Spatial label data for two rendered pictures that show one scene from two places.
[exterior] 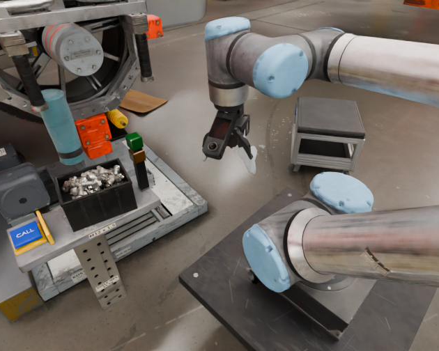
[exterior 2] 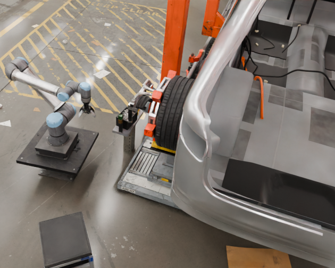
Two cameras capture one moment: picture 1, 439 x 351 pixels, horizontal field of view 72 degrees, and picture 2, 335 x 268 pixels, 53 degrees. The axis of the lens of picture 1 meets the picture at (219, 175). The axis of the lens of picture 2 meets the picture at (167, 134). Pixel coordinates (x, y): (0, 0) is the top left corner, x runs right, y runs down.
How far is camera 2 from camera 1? 3.55 m
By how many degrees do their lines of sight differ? 92
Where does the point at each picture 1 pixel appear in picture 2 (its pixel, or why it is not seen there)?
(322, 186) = (59, 115)
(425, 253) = not seen: hidden behind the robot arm
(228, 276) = (84, 136)
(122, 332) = (116, 143)
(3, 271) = not seen: hidden behind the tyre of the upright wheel
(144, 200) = (116, 128)
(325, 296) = not seen: hidden behind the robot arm
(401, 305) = (32, 146)
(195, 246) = (111, 173)
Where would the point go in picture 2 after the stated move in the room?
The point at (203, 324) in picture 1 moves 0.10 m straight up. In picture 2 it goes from (93, 153) to (92, 147)
